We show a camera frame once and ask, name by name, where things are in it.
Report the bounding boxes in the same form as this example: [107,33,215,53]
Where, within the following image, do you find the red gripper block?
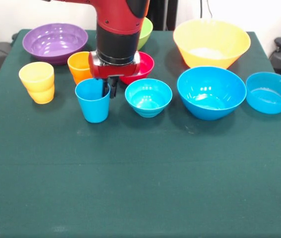
[88,51,141,99]

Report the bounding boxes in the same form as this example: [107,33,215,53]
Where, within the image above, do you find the blue cup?
[74,78,112,123]

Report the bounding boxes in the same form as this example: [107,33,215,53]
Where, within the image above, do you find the small ribbed teal bowl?
[124,78,173,119]

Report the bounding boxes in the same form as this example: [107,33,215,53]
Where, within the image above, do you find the orange cup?
[67,51,94,86]

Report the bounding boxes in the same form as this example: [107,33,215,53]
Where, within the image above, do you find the pink red bowl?
[119,51,155,85]

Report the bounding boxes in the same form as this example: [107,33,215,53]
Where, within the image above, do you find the purple bowl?
[22,23,89,65]

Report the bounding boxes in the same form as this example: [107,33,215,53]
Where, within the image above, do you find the green bowl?
[137,16,154,50]

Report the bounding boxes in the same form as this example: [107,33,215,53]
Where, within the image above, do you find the yellow cup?
[18,61,56,105]

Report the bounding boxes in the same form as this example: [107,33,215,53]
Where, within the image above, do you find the dark green tablecloth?
[0,29,281,238]

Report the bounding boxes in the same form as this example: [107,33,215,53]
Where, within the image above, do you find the large blue bowl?
[176,65,247,121]

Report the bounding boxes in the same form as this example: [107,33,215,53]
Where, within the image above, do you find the large yellow bowl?
[172,19,252,70]

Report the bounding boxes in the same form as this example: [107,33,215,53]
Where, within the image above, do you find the shallow blue bowl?
[245,71,281,115]

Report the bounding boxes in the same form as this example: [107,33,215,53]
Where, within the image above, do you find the black wall cable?
[199,0,214,20]

